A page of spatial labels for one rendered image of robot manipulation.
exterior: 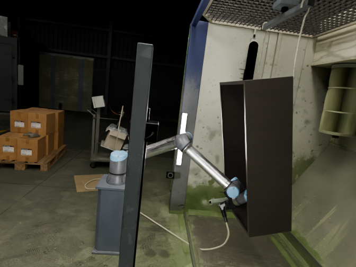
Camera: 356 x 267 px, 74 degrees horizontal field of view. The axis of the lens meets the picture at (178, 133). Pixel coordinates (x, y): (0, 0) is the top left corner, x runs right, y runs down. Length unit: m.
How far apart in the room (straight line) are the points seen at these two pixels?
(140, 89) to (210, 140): 2.12
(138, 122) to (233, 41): 2.22
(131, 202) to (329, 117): 2.43
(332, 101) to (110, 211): 2.44
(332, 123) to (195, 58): 1.60
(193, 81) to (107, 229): 1.74
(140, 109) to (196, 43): 2.07
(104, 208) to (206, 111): 1.50
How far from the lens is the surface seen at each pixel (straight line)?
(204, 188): 3.01
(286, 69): 3.08
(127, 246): 0.97
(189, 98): 2.73
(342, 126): 2.93
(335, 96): 2.93
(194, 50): 2.77
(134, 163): 0.82
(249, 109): 1.72
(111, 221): 2.28
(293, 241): 2.98
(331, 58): 2.98
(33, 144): 4.33
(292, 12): 2.06
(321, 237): 2.78
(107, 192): 2.16
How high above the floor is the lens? 1.50
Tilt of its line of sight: 10 degrees down
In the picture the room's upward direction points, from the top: 7 degrees clockwise
